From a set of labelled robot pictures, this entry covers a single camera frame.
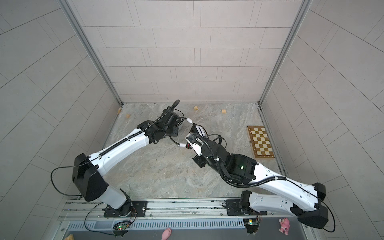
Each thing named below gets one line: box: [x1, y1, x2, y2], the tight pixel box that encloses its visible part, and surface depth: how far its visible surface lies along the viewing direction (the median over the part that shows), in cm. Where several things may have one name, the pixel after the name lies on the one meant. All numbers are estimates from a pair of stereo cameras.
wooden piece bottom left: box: [65, 234, 75, 240], surface depth 64 cm
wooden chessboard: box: [246, 125, 275, 160], surface depth 95 cm
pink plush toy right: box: [279, 217, 290, 236], surface depth 67 cm
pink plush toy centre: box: [161, 227, 172, 240], surface depth 65 cm
